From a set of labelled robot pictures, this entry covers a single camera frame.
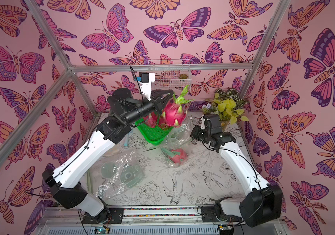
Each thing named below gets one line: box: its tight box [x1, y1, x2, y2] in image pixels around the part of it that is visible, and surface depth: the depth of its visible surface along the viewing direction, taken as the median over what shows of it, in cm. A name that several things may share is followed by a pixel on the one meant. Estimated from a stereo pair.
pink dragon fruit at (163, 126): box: [158, 121, 170, 131], surface depth 105 cm
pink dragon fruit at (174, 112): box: [162, 85, 195, 128], surface depth 63 cm
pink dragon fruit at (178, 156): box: [160, 147, 189, 165], surface depth 85 cm
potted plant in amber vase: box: [201, 88, 249, 132], surface depth 94 cm
